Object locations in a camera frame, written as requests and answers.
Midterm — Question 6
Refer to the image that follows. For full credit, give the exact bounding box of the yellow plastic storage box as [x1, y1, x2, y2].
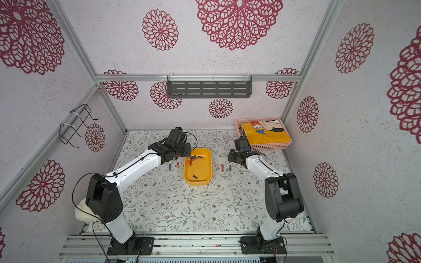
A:
[184, 148, 213, 186]

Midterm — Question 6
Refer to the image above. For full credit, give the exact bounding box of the pink plastic basket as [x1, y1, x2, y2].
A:
[235, 117, 292, 151]

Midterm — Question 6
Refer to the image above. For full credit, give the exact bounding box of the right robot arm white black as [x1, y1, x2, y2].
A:
[228, 137, 304, 255]

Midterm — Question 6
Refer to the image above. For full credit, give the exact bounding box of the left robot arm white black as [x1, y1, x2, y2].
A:
[85, 127, 192, 256]

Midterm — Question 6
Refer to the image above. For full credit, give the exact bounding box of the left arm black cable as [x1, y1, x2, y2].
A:
[71, 131, 198, 263]

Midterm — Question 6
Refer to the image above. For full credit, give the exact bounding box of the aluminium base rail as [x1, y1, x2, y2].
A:
[58, 234, 334, 259]

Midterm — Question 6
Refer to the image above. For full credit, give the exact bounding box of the grey wall shelf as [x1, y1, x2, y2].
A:
[166, 75, 253, 99]

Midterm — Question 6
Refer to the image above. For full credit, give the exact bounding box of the yellow cartoon folded shirt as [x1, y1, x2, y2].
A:
[240, 119, 291, 145]

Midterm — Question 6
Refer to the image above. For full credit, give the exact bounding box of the white plush toy dog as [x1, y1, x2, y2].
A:
[75, 198, 98, 224]

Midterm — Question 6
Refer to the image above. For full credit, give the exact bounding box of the black wire wall rack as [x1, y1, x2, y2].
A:
[58, 104, 99, 149]

